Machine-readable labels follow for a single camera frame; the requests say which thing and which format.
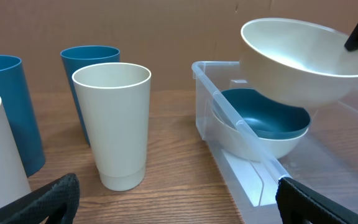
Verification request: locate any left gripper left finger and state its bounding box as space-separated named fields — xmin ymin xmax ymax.
xmin=0 ymin=173 xmax=80 ymax=224

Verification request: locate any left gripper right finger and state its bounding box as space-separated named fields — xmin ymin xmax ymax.
xmin=275 ymin=177 xmax=358 ymax=224

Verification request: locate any cream bowl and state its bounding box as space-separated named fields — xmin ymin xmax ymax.
xmin=211 ymin=108 xmax=309 ymax=161
xmin=239 ymin=18 xmax=358 ymax=108

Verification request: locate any dark blue bowl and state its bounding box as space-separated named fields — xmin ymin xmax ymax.
xmin=221 ymin=88 xmax=311 ymax=140

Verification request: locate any clear plastic storage container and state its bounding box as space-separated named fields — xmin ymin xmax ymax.
xmin=191 ymin=61 xmax=358 ymax=223

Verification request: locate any cream tall cup right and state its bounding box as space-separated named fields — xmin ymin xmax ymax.
xmin=71 ymin=62 xmax=152 ymax=191

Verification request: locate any dark blue tall cup left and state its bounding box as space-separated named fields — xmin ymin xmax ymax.
xmin=0 ymin=55 xmax=45 ymax=177

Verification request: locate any dark blue tall cup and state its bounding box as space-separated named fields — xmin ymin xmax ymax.
xmin=60 ymin=45 xmax=121 ymax=146
xmin=0 ymin=55 xmax=45 ymax=177

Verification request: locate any dark blue tall cup rear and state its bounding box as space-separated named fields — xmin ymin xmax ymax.
xmin=60 ymin=45 xmax=121 ymax=146

